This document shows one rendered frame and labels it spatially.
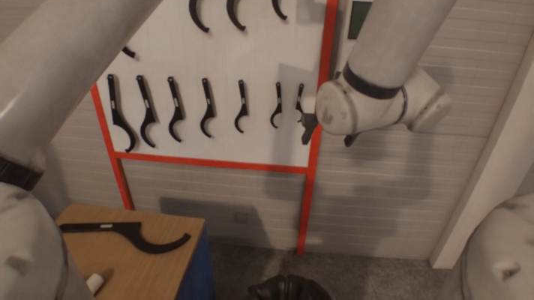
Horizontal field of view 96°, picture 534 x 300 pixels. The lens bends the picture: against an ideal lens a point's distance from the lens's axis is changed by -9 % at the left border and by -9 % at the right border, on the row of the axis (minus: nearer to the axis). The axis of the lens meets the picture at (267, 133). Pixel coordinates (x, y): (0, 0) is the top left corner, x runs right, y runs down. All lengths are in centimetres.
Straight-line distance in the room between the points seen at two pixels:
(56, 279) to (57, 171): 244
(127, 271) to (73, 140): 136
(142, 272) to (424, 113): 109
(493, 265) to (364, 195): 180
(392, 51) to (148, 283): 109
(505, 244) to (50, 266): 34
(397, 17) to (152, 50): 149
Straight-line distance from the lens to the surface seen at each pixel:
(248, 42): 150
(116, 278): 124
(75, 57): 43
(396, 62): 36
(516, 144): 212
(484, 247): 27
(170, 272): 119
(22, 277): 24
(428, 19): 35
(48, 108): 42
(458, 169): 213
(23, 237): 26
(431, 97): 50
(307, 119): 67
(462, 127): 196
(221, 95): 161
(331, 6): 147
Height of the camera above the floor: 189
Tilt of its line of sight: 28 degrees down
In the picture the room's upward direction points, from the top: 2 degrees clockwise
